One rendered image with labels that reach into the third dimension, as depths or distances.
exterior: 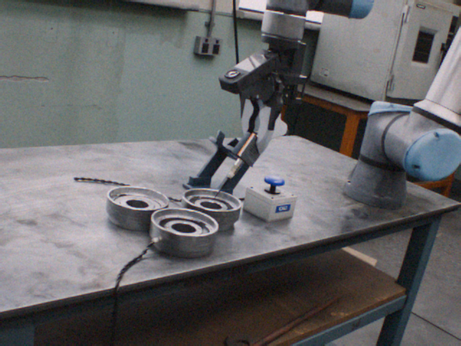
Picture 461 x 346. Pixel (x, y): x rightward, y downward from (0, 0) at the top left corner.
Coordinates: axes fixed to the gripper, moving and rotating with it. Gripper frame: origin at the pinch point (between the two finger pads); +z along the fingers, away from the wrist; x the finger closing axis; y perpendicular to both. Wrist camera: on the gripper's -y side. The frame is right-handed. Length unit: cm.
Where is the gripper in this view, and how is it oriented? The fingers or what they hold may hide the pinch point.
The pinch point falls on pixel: (252, 144)
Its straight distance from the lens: 103.3
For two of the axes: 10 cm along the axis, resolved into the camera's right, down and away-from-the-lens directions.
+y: 7.7, -0.7, 6.3
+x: -6.1, -3.4, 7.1
